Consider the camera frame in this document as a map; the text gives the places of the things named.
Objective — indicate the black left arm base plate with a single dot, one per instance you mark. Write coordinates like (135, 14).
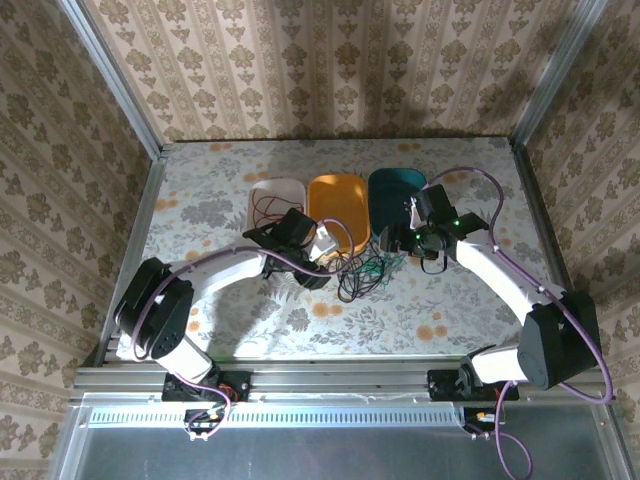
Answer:
(235, 387)

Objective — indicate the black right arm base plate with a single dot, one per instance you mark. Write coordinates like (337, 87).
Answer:
(442, 385)

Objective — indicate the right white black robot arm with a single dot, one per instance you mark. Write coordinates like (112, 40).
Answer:
(500, 275)

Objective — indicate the orange plastic tray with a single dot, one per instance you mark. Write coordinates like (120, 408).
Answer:
(337, 205)

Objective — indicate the white plastic tray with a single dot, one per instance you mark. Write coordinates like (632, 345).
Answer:
(280, 187)

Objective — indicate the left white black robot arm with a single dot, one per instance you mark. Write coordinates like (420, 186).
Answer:
(220, 272)

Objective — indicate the teal plastic tray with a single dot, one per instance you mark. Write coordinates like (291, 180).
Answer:
(392, 195)

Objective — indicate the aluminium frame post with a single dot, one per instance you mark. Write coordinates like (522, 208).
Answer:
(112, 80)
(555, 75)

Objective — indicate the aluminium frame side rail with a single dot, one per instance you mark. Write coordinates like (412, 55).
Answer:
(542, 215)
(145, 210)

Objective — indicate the grey metal panel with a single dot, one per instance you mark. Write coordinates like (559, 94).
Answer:
(325, 455)

